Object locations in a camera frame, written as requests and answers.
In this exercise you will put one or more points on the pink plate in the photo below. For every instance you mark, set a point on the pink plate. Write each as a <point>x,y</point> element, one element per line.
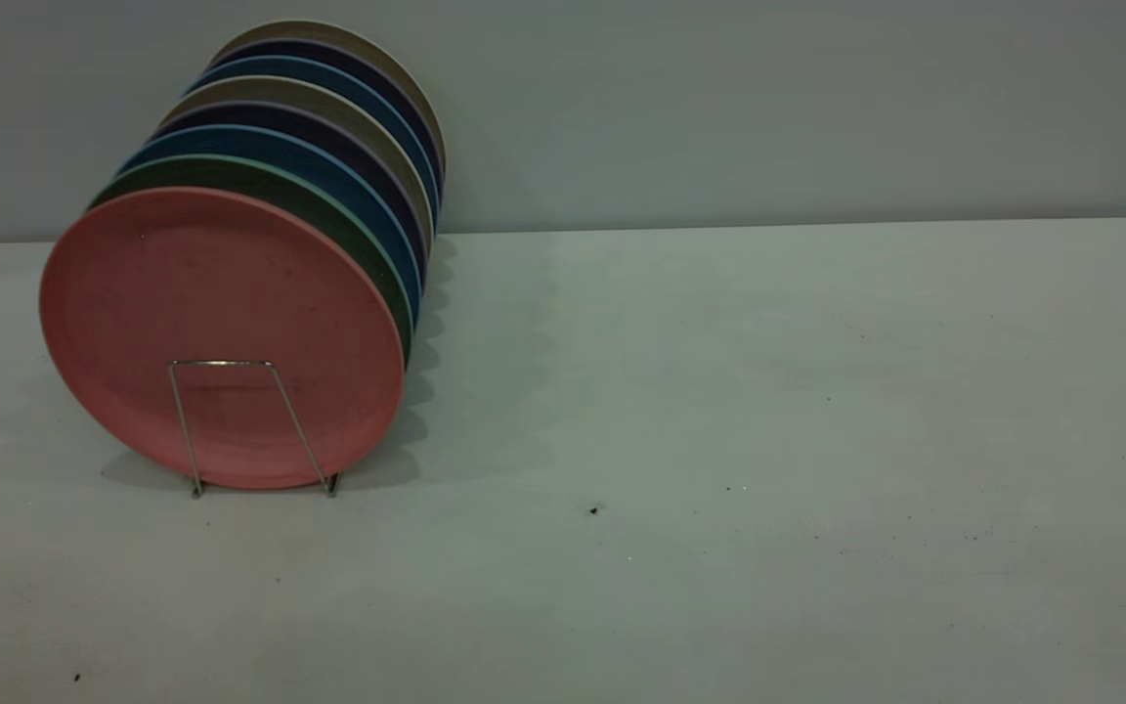
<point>221,332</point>

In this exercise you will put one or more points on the green plate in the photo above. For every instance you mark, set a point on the green plate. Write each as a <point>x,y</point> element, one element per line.
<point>328,208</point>

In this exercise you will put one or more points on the blue plate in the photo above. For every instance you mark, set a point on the blue plate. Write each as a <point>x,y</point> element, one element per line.
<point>328,167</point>
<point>382,99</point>

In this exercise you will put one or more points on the dark purple plate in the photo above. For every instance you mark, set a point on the dark purple plate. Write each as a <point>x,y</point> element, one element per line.
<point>328,131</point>
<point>382,71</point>

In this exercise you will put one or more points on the beige plate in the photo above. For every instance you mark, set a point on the beige plate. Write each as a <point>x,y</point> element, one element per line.
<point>348,104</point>
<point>348,33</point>

